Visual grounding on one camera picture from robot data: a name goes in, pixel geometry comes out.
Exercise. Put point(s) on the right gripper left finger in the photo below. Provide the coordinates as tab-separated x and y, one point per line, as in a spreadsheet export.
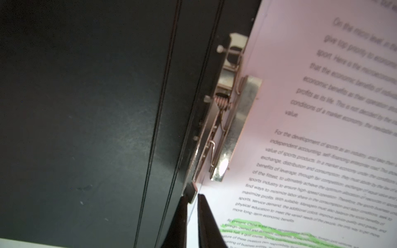
177	233

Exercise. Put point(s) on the stack of printed papers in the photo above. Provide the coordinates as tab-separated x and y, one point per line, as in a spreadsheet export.
316	163

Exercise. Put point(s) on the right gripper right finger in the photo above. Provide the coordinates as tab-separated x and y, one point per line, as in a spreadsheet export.
209	233

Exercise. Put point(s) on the blue file folder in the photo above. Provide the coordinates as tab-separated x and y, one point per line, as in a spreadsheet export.
102	103

